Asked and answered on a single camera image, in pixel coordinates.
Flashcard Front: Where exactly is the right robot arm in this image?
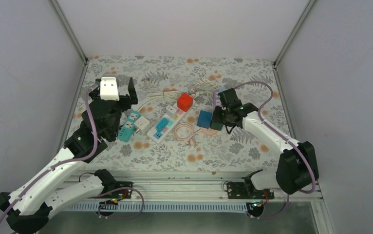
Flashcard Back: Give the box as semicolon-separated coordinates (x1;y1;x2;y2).
211;88;319;198

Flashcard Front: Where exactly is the purple power strip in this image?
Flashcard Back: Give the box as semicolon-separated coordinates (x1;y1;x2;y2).
213;86;225;108

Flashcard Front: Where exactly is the blue cube socket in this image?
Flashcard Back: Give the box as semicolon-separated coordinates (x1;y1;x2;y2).
197;110;212;129

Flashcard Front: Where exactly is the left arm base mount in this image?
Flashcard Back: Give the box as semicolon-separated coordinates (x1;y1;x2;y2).
76;173;146;220

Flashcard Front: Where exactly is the teal power strip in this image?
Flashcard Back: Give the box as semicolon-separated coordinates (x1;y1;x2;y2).
118;111;141;143

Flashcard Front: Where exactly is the white braided cord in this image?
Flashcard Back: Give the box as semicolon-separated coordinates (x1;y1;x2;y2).
188;77;218;98

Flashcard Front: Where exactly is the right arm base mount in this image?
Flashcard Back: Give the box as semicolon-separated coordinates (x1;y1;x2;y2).
222;180;290;220

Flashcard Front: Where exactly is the floral table mat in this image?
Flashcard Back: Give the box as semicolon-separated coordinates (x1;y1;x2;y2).
82;56;289;173

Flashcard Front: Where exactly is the pink coiled cable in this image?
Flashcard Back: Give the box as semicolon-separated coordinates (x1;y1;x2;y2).
173;122;203;147

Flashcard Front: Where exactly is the white tiger cube socket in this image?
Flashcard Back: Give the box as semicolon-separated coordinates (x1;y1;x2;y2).
134;116;151;135

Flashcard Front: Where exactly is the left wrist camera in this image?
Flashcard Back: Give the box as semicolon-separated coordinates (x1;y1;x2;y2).
100;76;120;101

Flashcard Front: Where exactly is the pink round socket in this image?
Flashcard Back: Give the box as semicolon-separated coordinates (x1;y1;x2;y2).
200;128;219;136

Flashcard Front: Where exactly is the white cube plug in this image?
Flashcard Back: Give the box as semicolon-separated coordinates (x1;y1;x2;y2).
166;105;177;119

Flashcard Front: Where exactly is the aluminium rail frame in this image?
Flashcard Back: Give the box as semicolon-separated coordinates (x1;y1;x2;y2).
19;169;334;234

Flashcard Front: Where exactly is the red cube socket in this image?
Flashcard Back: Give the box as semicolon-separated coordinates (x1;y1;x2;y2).
177;93;194;112

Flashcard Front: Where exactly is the cyan cube socket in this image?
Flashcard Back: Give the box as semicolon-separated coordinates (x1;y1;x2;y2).
156;117;169;132

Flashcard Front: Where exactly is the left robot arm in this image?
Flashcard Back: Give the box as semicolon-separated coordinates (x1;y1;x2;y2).
0;76;138;234

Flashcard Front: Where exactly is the white multicolour power strip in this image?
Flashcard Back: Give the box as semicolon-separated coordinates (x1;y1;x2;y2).
147;103;192;144

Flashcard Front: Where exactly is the dark green cube socket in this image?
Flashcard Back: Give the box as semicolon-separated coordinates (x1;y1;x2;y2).
210;110;224;131

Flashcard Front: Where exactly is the white coiled power cord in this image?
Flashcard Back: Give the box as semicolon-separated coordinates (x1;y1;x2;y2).
138;80;182;112

